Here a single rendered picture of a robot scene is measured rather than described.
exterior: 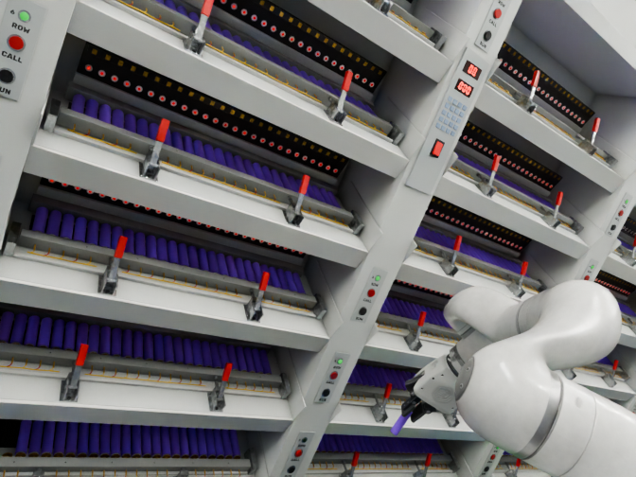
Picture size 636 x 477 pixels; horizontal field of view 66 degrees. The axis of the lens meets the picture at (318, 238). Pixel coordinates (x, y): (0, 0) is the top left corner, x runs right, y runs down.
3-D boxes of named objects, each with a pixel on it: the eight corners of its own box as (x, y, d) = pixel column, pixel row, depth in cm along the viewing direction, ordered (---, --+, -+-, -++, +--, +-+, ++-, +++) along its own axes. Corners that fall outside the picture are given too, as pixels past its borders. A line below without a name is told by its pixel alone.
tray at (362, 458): (454, 497, 146) (485, 473, 140) (285, 505, 114) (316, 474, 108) (425, 434, 161) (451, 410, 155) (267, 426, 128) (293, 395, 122)
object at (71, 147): (356, 268, 100) (396, 218, 94) (22, 171, 67) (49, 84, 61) (326, 209, 114) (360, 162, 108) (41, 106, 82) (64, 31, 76)
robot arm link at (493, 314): (468, 288, 74) (431, 317, 103) (553, 368, 70) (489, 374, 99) (508, 248, 75) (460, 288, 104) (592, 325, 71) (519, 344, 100)
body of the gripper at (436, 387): (448, 364, 96) (411, 397, 101) (486, 390, 98) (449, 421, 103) (443, 341, 103) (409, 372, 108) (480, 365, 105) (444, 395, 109)
